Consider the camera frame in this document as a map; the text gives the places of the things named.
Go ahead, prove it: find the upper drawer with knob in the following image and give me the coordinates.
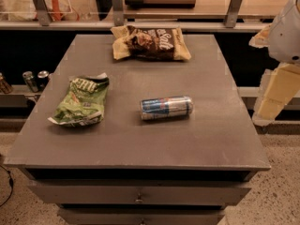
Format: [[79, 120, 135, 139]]
[[28, 180, 250, 206]]

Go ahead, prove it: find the drawer with knob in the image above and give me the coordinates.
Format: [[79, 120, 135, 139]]
[[58, 208, 224, 225], [28, 180, 250, 206]]

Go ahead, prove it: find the redbull can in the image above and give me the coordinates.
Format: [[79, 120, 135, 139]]
[[140, 96, 193, 121]]

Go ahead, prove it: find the middle metal railing post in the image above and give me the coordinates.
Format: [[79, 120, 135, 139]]
[[112, 0, 124, 26]]

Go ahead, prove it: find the grey drawer cabinet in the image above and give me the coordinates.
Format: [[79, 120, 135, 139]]
[[5, 35, 270, 212]]

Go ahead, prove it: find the left metal railing post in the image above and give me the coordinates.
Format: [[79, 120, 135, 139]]
[[33, 0, 53, 26]]

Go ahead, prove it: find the white orange plastic bag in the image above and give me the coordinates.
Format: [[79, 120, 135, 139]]
[[4, 0, 78, 21]]

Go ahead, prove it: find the metal railing post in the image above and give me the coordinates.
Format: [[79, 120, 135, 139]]
[[224, 0, 243, 28], [33, 0, 53, 26], [112, 0, 124, 26]]

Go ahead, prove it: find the dark can on shelf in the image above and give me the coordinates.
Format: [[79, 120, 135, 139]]
[[37, 70, 50, 90]]

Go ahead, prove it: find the brown yellow chip bag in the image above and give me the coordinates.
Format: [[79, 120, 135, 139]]
[[111, 25, 191, 61]]

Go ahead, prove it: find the right metal railing post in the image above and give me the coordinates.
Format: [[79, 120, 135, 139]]
[[224, 0, 243, 28]]

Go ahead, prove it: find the lower drawer with knob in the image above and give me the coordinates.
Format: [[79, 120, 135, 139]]
[[58, 208, 224, 225]]

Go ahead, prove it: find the green chip bag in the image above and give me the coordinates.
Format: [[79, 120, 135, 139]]
[[48, 73, 110, 127]]

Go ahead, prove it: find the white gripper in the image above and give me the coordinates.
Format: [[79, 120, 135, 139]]
[[248, 0, 300, 127]]

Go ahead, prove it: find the black cable on floor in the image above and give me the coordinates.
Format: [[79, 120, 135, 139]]
[[0, 164, 15, 208]]

